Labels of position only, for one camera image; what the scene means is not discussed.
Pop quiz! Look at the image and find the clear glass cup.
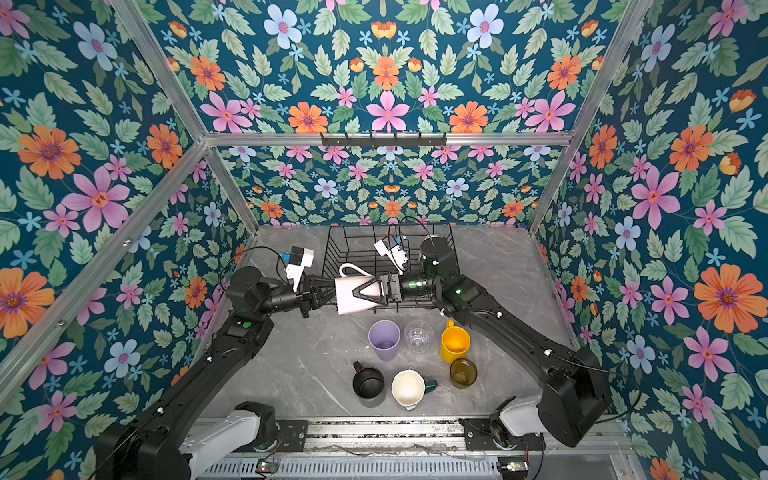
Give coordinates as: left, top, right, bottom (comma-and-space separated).
405, 320, 434, 355

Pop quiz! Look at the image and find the black hook rail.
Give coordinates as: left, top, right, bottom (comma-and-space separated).
320, 133, 448, 148

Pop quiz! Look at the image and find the amber glass cup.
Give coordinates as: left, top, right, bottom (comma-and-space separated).
449, 358, 478, 389

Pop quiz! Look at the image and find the dark green mug cream inside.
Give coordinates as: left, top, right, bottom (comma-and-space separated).
391, 369, 438, 411

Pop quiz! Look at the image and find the black wire dish rack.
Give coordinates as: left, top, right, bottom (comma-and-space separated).
322, 223, 460, 315

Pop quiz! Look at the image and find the black mug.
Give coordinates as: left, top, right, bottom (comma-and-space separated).
352, 361, 385, 408

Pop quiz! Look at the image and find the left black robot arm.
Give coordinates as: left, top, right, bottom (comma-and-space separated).
92, 266, 335, 479

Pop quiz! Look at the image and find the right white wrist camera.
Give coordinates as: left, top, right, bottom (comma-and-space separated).
374, 235, 409, 275

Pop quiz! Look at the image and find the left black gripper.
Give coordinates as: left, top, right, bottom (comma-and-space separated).
254, 275, 345, 322

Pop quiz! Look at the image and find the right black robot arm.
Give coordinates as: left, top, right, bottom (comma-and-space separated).
337, 236, 610, 447

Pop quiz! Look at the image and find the white slotted cable duct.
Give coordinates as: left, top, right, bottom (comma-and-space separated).
200, 456, 501, 479

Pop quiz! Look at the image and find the yellow mug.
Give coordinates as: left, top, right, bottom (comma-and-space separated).
440, 320, 471, 364

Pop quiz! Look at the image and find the lilac plastic tumbler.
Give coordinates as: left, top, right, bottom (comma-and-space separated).
368, 320, 401, 361

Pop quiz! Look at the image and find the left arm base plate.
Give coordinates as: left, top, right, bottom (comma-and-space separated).
250, 420, 309, 454

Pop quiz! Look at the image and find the aluminium mounting rail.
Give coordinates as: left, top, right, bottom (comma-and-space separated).
185, 415, 634, 457

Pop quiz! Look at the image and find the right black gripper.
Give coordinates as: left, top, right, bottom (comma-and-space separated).
356, 269, 443, 312

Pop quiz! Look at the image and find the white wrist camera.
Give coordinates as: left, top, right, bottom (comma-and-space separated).
282, 246, 314, 293
374, 235, 409, 275

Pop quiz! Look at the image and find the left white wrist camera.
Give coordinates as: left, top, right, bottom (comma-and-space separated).
282, 246, 314, 293

